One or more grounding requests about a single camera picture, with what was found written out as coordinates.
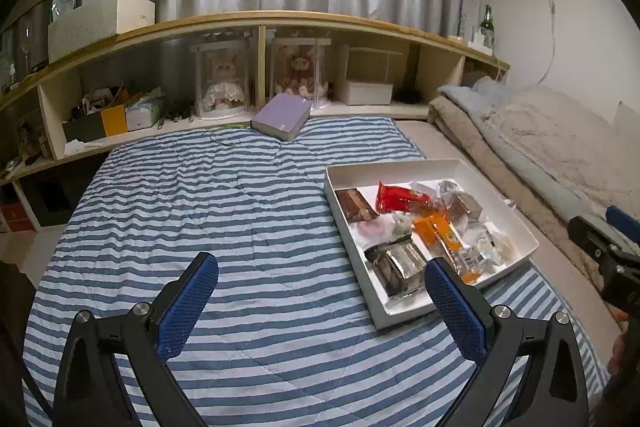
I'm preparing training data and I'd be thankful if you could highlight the wall cable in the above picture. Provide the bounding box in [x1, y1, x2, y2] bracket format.
[537, 0, 558, 85]

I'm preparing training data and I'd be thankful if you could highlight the brown cake packet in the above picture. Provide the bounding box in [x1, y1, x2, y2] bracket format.
[334, 188, 379, 224]

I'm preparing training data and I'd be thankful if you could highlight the yellow ring pastry packet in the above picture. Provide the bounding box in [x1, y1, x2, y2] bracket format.
[475, 227, 517, 267]

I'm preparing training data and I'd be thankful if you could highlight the red box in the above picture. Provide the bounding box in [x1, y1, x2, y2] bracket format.
[0, 202, 26, 233]

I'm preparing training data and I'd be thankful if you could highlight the cardboard box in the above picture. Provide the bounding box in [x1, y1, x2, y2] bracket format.
[346, 47, 406, 82]

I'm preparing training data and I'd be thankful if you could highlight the long white box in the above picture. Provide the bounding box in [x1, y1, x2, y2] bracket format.
[47, 0, 156, 64]

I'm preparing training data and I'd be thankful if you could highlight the purple book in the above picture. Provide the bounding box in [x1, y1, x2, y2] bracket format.
[250, 94, 312, 142]

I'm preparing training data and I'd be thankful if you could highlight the red snack packet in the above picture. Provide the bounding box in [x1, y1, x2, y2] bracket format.
[375, 181, 432, 214]

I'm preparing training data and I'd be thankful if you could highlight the green glass bottle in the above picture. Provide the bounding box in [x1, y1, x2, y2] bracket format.
[479, 5, 496, 50]

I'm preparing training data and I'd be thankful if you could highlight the white doll in clear case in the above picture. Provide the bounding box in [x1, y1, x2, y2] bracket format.
[192, 34, 251, 118]

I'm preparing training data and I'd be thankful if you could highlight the yellow box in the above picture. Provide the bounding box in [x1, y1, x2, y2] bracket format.
[100, 104, 128, 138]

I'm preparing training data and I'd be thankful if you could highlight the black storage bin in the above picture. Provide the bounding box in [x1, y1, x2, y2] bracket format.
[22, 179, 73, 228]

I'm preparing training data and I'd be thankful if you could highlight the pink donut packet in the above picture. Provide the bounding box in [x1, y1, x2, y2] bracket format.
[356, 218, 387, 239]

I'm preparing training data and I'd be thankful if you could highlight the person's right hand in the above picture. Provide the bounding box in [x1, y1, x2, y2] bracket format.
[606, 307, 640, 408]

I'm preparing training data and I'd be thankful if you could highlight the small white box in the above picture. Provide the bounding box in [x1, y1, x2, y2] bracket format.
[345, 79, 393, 106]

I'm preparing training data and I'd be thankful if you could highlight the white shallow box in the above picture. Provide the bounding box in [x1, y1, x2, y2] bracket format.
[323, 158, 541, 332]

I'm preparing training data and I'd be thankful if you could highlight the wine glass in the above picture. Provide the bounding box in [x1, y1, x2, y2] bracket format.
[17, 24, 33, 78]

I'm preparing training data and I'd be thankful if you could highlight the beige plush blanket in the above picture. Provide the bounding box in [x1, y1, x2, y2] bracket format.
[429, 96, 601, 278]

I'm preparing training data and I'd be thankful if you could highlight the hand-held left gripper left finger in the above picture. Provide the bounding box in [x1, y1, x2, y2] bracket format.
[52, 252, 221, 427]

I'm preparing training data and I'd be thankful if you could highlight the wooden shelf unit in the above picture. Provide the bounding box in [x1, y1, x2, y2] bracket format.
[0, 11, 511, 233]

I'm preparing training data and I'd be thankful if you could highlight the clear brownie packet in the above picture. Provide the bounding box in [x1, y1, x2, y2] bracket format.
[382, 240, 429, 298]

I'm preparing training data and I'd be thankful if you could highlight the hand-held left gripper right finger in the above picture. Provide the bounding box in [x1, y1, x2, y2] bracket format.
[424, 257, 590, 427]

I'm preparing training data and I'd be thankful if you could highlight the dark green box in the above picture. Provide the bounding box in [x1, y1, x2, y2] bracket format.
[62, 114, 108, 142]

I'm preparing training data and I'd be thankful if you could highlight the orange snack packet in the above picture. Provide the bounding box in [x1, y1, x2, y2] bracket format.
[412, 213, 482, 284]

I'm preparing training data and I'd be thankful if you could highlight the blue striped blanket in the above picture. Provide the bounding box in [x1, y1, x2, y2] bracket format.
[22, 116, 608, 427]

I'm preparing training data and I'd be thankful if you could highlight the cream fuzzy blanket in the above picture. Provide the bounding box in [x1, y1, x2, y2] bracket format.
[482, 86, 640, 220]

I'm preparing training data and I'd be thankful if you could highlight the white carton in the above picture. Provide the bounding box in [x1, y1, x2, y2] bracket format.
[460, 0, 482, 42]

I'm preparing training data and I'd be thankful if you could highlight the clear packet square cake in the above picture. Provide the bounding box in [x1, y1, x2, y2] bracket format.
[451, 192, 484, 224]

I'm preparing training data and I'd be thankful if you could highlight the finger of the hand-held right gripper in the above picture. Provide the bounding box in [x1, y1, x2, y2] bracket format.
[567, 215, 626, 265]
[605, 205, 640, 239]

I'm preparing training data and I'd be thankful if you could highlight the tissue pack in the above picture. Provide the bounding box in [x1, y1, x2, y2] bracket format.
[125, 94, 167, 131]

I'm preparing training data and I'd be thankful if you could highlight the pink doll in clear case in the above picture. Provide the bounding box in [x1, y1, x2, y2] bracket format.
[270, 38, 332, 102]

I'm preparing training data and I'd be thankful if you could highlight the beige mattress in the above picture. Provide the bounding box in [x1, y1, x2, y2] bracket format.
[400, 119, 626, 348]

